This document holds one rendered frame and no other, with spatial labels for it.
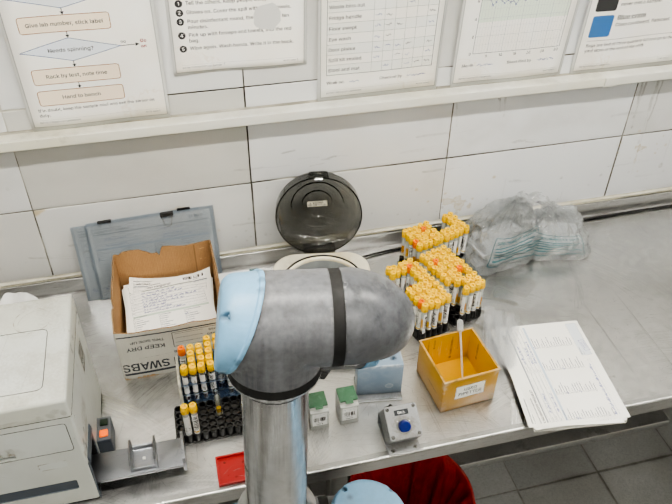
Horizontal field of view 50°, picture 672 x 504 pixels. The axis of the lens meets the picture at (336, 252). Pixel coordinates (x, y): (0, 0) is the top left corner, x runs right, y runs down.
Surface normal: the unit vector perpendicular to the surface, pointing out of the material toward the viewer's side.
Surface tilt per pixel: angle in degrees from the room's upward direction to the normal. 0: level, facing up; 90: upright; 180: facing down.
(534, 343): 1
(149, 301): 1
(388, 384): 90
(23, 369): 0
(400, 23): 94
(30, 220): 90
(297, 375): 86
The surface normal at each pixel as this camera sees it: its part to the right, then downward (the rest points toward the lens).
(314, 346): 0.12, 0.47
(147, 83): 0.26, 0.66
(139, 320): -0.02, -0.76
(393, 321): 0.73, 0.04
